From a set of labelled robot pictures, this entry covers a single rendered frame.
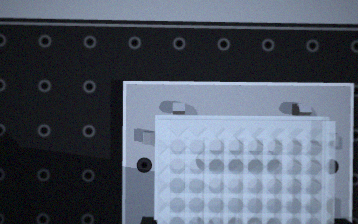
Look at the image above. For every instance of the white multi-well plate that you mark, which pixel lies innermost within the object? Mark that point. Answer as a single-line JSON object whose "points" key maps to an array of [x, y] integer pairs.
{"points": [[213, 169]]}

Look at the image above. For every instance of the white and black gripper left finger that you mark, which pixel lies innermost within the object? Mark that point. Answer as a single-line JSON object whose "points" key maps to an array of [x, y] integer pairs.
{"points": [[148, 220]]}

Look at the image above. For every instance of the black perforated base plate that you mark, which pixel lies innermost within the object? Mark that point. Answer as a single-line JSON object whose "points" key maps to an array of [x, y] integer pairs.
{"points": [[61, 97]]}

